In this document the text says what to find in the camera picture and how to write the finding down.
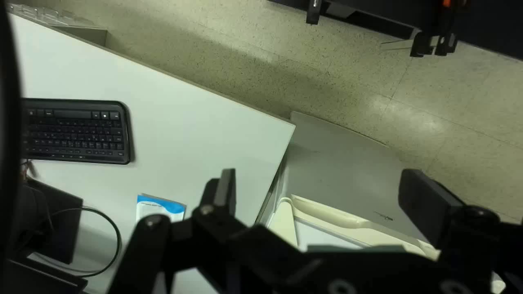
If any black computer keyboard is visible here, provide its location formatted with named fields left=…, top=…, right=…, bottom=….
left=23, top=98, right=134, bottom=165

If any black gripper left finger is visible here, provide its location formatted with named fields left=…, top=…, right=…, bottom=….
left=200, top=169, right=237, bottom=216

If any black cable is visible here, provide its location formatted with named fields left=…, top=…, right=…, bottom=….
left=48, top=205, right=123, bottom=278

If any blue and white card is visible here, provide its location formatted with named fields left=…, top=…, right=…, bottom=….
left=136, top=195, right=187, bottom=223

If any black monitor stand base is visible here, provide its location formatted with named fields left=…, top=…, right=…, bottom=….
left=15, top=180, right=84, bottom=263

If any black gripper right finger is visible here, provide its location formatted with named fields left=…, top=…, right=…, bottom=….
left=399, top=169, right=465, bottom=247

